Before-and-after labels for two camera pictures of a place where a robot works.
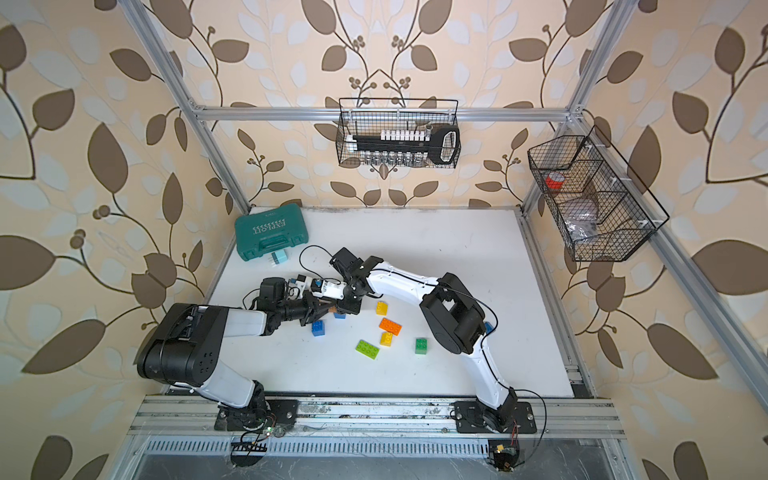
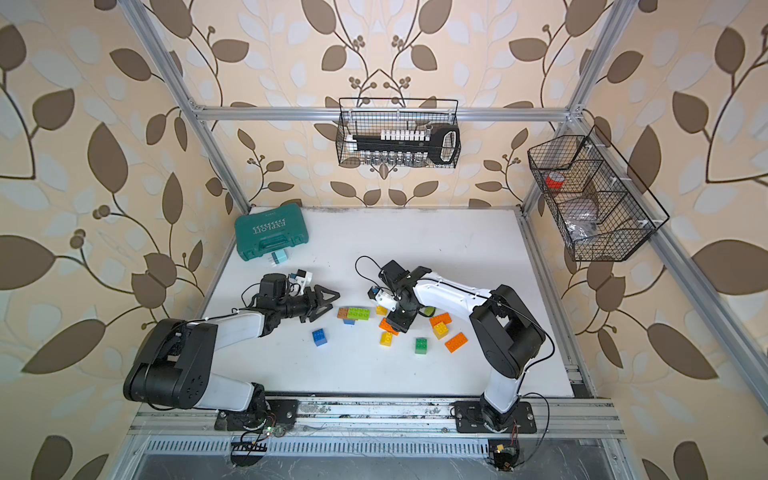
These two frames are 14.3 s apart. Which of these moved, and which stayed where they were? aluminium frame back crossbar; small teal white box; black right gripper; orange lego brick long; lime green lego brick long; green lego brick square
Moved: lime green lego brick long; black right gripper
Stayed: small teal white box; green lego brick square; orange lego brick long; aluminium frame back crossbar
